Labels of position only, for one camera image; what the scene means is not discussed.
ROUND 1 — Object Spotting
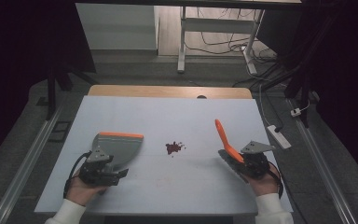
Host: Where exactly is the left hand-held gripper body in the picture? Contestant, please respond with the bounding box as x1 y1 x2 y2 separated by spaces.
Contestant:
78 146 123 188

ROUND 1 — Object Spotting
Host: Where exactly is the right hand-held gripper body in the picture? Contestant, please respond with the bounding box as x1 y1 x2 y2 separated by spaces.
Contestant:
236 140 277 180

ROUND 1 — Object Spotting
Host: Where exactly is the grey dustpan with orange edge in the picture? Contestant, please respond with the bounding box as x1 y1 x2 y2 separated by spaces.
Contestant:
90 132 145 173

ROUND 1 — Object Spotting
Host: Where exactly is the orange handled grey brush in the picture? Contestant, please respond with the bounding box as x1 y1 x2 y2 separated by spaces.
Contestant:
214 119 247 182

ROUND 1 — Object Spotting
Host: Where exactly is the red crumb debris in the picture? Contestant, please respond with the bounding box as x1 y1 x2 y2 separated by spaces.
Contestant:
165 141 186 158

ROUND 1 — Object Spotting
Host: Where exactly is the person's right hand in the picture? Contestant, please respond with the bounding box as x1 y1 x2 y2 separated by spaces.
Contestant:
243 163 282 198

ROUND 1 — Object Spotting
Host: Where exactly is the person's left hand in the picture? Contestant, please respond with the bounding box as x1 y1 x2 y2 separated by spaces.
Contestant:
65 169 107 207

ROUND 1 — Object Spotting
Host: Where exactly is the white power strip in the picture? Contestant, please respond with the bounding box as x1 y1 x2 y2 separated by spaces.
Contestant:
267 124 293 150

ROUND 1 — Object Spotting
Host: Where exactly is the white table mat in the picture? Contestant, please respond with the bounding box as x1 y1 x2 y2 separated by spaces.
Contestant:
34 95 294 216

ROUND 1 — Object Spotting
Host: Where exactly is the black stand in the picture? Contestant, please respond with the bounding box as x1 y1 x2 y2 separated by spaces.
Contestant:
36 59 98 121
283 66 316 129

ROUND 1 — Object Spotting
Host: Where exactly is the white cabinet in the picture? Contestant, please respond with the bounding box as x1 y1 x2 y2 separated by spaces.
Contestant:
76 3 159 51

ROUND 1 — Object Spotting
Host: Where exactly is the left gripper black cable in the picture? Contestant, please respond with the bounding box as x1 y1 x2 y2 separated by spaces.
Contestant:
62 150 93 200

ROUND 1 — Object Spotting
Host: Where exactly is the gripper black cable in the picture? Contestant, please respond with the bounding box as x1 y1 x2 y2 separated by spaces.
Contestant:
62 150 93 200
267 161 284 200

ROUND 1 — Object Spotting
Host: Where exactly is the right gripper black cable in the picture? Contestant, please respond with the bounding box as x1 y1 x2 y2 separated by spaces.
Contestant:
267 161 284 200

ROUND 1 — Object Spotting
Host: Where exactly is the white power strip cable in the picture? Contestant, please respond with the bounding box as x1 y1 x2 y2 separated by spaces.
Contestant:
258 83 273 127

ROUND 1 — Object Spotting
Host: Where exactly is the metal floor rail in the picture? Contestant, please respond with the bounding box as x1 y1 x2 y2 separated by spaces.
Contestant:
286 98 357 224
0 104 63 224

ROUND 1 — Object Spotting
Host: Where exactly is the tangle of black floor cables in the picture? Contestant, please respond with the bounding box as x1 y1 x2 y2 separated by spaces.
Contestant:
185 7 281 90

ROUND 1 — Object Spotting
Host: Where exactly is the white desk frame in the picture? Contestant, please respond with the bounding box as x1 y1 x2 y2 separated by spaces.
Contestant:
176 6 266 76

